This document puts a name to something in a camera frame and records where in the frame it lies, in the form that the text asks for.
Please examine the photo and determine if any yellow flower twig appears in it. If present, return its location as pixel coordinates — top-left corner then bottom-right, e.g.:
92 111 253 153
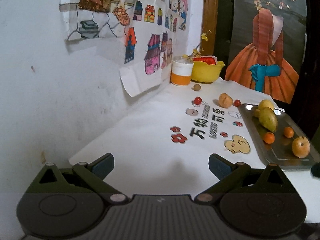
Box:
182 30 212 59

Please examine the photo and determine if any red cherry tomato right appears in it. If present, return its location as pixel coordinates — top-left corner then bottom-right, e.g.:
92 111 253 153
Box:
234 100 241 107

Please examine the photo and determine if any red packet in bowl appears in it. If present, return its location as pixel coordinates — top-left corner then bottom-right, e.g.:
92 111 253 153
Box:
193 56 217 65

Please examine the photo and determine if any colourful houses drawing sheet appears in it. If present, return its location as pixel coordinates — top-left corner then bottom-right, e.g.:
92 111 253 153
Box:
120 0 184 98

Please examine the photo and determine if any red cherry tomato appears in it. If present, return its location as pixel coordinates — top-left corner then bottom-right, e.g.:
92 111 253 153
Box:
193 96 202 106
234 100 241 107

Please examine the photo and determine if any brown wooden frame post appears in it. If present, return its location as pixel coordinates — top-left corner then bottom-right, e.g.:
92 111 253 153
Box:
200 0 218 56

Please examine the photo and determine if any large tan orange fruit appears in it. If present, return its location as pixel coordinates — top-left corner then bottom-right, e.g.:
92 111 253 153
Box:
292 136 311 159

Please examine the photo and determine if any white orange cup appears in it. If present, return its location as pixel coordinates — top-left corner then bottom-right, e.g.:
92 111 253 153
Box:
171 56 194 86

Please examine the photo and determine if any cartoon boy drawing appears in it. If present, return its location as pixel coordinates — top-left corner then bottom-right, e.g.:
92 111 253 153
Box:
59 0 136 41

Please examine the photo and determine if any round yellow fruit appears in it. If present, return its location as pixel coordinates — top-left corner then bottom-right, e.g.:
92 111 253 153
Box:
258 99 274 110

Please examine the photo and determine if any yellow plastic bowl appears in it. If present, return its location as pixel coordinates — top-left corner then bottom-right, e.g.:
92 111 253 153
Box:
191 61 225 83

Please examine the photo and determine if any tan pear-shaped fruit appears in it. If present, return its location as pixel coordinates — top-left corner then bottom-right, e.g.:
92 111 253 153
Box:
218 93 233 108

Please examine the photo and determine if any red cherry tomato left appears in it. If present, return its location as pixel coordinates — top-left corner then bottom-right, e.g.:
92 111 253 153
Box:
193 96 202 106

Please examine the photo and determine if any small brown walnut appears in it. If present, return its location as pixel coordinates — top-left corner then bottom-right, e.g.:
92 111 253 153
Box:
193 83 201 91

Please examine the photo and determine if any small tan fruit in tray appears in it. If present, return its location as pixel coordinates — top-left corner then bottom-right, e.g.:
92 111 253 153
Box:
253 109 260 118

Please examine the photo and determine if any small orange tangerine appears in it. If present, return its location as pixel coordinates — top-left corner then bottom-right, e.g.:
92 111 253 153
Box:
283 127 295 138
263 132 275 145

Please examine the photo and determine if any orange dress girl poster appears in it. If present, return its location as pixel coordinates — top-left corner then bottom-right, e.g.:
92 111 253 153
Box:
225 0 307 103

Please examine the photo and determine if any metal tray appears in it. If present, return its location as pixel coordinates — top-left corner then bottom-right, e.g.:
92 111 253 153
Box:
238 103 319 171

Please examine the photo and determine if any yellow mango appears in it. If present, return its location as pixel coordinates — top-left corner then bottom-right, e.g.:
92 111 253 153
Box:
259 107 278 133

